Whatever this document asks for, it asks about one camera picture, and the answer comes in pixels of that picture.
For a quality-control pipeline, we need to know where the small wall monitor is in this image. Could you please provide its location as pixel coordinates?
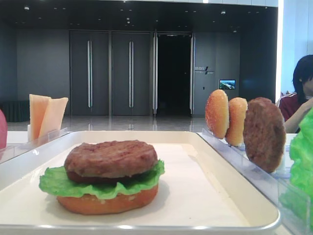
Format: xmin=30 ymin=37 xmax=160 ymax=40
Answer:
xmin=219 ymin=79 xmax=236 ymax=90

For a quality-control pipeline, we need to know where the bun slice far standing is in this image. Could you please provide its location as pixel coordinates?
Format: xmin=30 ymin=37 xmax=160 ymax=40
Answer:
xmin=205 ymin=89 xmax=229 ymax=139

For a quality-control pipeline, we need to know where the standing red tomato slice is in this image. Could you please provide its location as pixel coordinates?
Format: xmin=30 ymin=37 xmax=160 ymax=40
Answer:
xmin=0 ymin=110 xmax=8 ymax=149

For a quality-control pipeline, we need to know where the clear acrylic rail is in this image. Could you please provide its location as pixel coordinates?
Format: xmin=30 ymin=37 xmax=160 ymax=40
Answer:
xmin=0 ymin=128 xmax=69 ymax=164
xmin=199 ymin=129 xmax=313 ymax=235

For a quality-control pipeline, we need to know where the bottom bun slice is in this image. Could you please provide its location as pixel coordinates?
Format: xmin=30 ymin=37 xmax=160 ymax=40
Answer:
xmin=57 ymin=185 xmax=158 ymax=215

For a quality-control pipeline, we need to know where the bun slice standing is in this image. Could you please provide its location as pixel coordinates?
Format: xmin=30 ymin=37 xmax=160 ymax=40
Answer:
xmin=225 ymin=97 xmax=247 ymax=146
xmin=205 ymin=89 xmax=229 ymax=139

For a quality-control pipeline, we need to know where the yellow cheese slice rear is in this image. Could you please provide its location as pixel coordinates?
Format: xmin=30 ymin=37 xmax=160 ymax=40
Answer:
xmin=39 ymin=97 xmax=68 ymax=137

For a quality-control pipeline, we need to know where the white rectangular tray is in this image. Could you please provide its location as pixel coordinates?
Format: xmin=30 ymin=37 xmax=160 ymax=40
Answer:
xmin=0 ymin=131 xmax=281 ymax=235

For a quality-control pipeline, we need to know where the bun slice near standing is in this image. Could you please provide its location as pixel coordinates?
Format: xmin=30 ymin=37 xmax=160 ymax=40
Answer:
xmin=225 ymin=97 xmax=247 ymax=146

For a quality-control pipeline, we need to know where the seated person in red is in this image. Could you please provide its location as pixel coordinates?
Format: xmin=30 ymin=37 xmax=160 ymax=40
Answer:
xmin=276 ymin=54 xmax=313 ymax=134

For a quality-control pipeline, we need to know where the green lettuce leaf on burger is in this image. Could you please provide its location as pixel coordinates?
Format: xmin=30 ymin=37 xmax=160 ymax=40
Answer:
xmin=39 ymin=160 xmax=165 ymax=199

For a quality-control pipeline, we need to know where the right clear acrylic rail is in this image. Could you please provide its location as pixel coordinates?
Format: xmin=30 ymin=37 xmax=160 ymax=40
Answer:
xmin=199 ymin=129 xmax=313 ymax=235

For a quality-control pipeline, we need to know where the standing brown meat patty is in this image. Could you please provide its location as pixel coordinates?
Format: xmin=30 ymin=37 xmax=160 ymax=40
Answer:
xmin=243 ymin=97 xmax=286 ymax=173

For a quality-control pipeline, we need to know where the left clear acrylic rail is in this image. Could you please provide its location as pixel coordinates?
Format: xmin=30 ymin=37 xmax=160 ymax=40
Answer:
xmin=0 ymin=128 xmax=69 ymax=164

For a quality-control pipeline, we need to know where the brown meat patty on burger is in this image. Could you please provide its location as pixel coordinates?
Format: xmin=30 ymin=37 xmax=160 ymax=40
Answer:
xmin=64 ymin=140 xmax=158 ymax=178

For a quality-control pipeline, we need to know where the standing green lettuce leaf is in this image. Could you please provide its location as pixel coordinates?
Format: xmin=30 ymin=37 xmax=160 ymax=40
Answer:
xmin=280 ymin=110 xmax=313 ymax=229

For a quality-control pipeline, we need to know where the orange cheese slice front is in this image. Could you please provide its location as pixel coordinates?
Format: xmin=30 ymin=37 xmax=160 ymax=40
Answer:
xmin=29 ymin=94 xmax=51 ymax=141

